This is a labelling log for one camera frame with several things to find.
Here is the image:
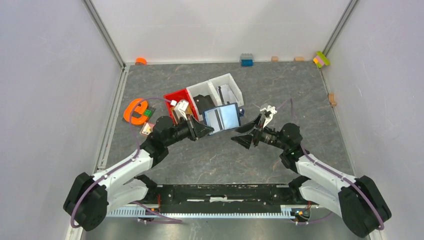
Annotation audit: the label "blue card holder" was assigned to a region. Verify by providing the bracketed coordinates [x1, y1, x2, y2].
[203, 103, 241, 132]

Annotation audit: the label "white bin with wallets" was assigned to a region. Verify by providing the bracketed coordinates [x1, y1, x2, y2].
[186, 80, 222, 121]

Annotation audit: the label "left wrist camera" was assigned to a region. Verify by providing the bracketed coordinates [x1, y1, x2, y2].
[170, 99, 189, 123]

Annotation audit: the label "white cards in bin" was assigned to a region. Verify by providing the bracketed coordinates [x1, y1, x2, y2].
[216, 84, 237, 105]

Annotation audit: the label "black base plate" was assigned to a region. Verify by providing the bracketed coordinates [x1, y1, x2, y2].
[138, 183, 310, 205]

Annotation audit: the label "blue grey toy brick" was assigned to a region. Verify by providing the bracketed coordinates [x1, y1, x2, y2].
[240, 53, 254, 67]

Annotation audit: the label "white card with stripe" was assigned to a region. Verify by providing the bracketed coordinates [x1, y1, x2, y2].
[204, 108, 223, 135]

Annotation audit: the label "red bin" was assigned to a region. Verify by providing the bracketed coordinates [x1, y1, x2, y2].
[163, 88, 199, 120]

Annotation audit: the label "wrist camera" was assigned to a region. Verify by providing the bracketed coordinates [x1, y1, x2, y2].
[259, 103, 277, 128]
[170, 99, 189, 123]

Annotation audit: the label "black wallets in bin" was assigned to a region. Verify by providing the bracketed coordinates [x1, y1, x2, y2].
[193, 94, 216, 116]

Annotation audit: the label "orange round toy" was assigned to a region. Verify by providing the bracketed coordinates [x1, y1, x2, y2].
[134, 57, 147, 65]

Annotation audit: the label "blue cable comb strip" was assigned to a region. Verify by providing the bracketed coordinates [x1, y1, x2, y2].
[107, 206, 302, 220]

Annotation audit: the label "orange letter-shaped toy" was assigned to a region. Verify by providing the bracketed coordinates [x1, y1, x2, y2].
[123, 98, 149, 126]

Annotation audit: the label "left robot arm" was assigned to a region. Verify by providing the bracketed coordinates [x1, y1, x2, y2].
[63, 116, 214, 232]

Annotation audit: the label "curved wooden block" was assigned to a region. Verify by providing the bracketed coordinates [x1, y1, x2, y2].
[328, 92, 337, 108]

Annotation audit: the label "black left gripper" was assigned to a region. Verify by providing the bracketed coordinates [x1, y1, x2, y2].
[164, 114, 214, 147]

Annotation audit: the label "green toy block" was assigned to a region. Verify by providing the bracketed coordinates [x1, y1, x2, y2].
[143, 108, 156, 119]

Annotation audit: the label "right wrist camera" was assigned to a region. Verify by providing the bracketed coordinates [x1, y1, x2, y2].
[259, 103, 277, 128]

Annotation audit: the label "multicolour brick stack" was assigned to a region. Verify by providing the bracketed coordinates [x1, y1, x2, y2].
[313, 51, 331, 69]

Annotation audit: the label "pink white small box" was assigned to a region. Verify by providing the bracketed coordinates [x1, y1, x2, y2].
[139, 122, 155, 136]

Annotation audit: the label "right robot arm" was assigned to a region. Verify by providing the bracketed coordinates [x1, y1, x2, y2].
[231, 114, 392, 238]

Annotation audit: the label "tan object in red bin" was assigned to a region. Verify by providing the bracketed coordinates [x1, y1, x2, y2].
[184, 106, 195, 117]

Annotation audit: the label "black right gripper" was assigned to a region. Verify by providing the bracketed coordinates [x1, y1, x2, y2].
[230, 113, 288, 151]

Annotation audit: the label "white bin with cards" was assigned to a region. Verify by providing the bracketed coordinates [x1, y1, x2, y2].
[208, 73, 244, 107]

